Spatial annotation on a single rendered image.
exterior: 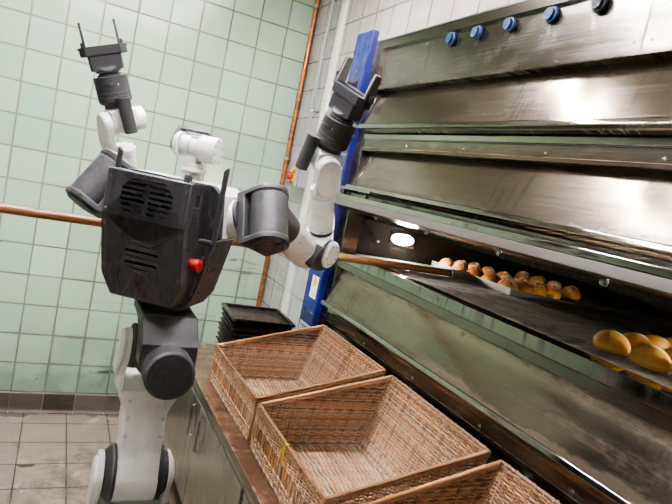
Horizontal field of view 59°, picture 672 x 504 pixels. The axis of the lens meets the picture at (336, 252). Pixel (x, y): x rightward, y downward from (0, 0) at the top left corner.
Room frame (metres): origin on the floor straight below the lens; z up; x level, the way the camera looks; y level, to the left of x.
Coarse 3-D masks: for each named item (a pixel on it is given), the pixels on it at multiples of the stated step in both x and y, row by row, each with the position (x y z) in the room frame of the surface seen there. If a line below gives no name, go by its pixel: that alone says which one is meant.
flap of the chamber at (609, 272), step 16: (352, 208) 2.30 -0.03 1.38; (368, 208) 2.13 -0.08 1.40; (400, 224) 2.23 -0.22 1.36; (416, 224) 1.83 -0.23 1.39; (432, 224) 1.76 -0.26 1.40; (464, 240) 1.74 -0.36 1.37; (480, 240) 1.55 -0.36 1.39; (496, 240) 1.50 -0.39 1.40; (512, 256) 1.70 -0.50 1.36; (528, 256) 1.42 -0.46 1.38; (544, 256) 1.34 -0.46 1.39; (560, 256) 1.30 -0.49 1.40; (576, 272) 1.40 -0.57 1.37; (592, 272) 1.22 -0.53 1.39; (608, 272) 1.18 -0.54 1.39; (624, 272) 1.15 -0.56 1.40; (640, 272) 1.12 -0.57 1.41; (640, 288) 1.18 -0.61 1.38; (656, 288) 1.08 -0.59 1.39
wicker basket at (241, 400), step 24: (264, 336) 2.41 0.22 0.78; (288, 336) 2.46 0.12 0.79; (312, 336) 2.51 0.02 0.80; (336, 336) 2.41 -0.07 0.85; (216, 360) 2.28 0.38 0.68; (240, 360) 2.37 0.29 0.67; (264, 360) 2.42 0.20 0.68; (288, 360) 2.47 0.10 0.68; (312, 360) 2.47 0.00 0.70; (360, 360) 2.19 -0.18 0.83; (216, 384) 2.22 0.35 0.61; (240, 384) 2.00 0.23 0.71; (264, 384) 2.38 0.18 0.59; (288, 384) 2.44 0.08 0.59; (312, 384) 1.94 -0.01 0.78; (336, 384) 1.97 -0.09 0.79; (240, 408) 1.96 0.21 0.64; (312, 408) 1.94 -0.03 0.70; (360, 408) 2.03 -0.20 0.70; (288, 432) 1.91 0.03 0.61
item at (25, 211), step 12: (0, 204) 1.73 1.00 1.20; (36, 216) 1.77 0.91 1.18; (48, 216) 1.78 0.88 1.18; (60, 216) 1.80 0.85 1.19; (72, 216) 1.81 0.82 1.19; (84, 216) 1.83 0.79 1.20; (372, 264) 2.29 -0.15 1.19; (384, 264) 2.31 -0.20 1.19; (396, 264) 2.33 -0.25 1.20; (408, 264) 2.36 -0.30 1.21
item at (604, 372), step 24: (360, 264) 2.42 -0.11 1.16; (408, 288) 2.07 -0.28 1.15; (432, 288) 2.00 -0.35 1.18; (456, 312) 1.81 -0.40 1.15; (480, 312) 1.71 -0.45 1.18; (504, 336) 1.60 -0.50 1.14; (528, 336) 1.53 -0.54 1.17; (576, 360) 1.38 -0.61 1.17; (600, 360) 1.37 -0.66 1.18; (624, 384) 1.26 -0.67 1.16; (648, 384) 1.22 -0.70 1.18
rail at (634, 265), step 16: (384, 208) 2.03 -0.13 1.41; (400, 208) 1.94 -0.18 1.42; (448, 224) 1.69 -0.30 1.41; (464, 224) 1.63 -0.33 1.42; (512, 240) 1.45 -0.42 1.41; (528, 240) 1.40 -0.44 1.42; (544, 240) 1.36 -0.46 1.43; (576, 256) 1.27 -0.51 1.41; (592, 256) 1.23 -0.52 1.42; (608, 256) 1.20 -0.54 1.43; (656, 272) 1.09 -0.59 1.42
